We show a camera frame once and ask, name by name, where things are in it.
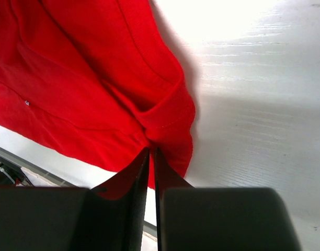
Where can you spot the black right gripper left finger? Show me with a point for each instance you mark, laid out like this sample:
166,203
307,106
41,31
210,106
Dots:
107,217

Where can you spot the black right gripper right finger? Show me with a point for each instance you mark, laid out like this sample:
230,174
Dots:
190,218

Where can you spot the red t shirt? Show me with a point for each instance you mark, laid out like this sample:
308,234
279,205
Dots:
94,81

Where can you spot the aluminium table frame rail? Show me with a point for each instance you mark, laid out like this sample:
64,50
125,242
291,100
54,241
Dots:
148,228

